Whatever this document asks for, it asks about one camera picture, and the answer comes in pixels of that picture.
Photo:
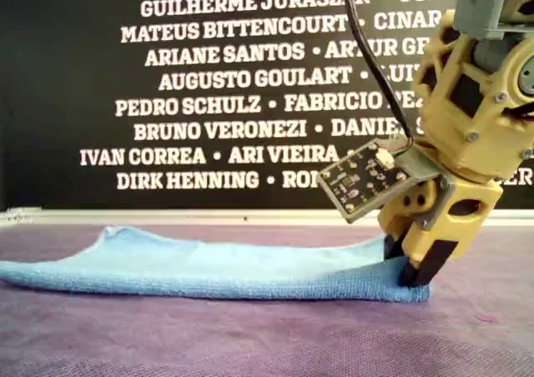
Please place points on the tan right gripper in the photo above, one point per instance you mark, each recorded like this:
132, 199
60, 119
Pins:
480, 193

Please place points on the blue microfiber cloth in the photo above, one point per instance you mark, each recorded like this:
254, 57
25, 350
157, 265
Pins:
208, 268

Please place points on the tan right robot arm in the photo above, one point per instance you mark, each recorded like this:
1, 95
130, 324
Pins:
459, 143

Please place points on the pink round sticker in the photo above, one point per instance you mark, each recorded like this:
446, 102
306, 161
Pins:
486, 318

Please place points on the purple fabric table mat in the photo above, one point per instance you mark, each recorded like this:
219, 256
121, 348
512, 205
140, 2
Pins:
267, 335

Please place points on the black banner with white names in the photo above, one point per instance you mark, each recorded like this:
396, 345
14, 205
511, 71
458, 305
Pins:
62, 39

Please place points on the black wrist camera circuit board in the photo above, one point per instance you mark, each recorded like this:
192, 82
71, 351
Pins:
359, 181

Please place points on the aluminium frame rail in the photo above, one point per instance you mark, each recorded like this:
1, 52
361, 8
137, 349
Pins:
208, 217

